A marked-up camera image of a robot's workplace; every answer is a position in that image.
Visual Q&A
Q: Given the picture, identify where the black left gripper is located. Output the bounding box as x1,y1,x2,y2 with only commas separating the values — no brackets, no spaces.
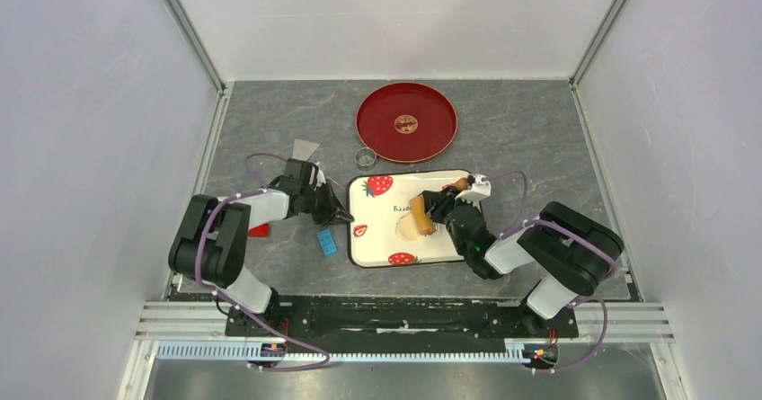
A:
299,180,351,227

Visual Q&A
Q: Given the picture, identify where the wooden rolling pin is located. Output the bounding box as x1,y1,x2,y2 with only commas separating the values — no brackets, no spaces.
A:
409,177,469,236

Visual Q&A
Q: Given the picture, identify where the white strawberry print tray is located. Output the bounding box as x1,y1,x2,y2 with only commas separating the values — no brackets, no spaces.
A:
348,169,469,269

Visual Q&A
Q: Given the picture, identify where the beige dough lump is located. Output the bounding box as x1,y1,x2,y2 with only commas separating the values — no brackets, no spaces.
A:
395,213,437,241

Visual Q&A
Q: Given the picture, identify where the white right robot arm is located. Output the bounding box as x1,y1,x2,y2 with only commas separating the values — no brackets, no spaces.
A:
398,176,624,335

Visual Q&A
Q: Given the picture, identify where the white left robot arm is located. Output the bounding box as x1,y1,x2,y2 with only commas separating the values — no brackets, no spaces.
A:
168,158,354,335

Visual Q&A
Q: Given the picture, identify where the blue toy brick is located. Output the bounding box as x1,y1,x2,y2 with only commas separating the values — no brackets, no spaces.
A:
316,229,338,257

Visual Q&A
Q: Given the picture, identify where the red toy brick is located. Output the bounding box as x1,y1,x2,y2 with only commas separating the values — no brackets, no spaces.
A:
247,223,270,238

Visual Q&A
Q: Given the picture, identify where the round red lacquer tray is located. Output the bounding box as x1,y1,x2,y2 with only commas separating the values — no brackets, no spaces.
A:
356,82,459,164

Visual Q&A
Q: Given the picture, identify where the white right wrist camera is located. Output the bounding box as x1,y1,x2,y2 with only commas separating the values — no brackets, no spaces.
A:
456,174,492,204

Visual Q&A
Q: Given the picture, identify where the wooden handled metal scraper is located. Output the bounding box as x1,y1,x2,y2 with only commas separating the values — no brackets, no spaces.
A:
291,138,320,161

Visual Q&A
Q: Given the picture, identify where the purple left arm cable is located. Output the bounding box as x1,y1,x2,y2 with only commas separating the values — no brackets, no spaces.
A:
193,152,332,375

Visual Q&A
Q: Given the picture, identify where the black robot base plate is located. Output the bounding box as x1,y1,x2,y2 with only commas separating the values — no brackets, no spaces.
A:
225,294,580,354

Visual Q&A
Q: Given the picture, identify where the slotted grey cable duct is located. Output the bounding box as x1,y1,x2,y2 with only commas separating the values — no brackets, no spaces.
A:
156,341,530,364

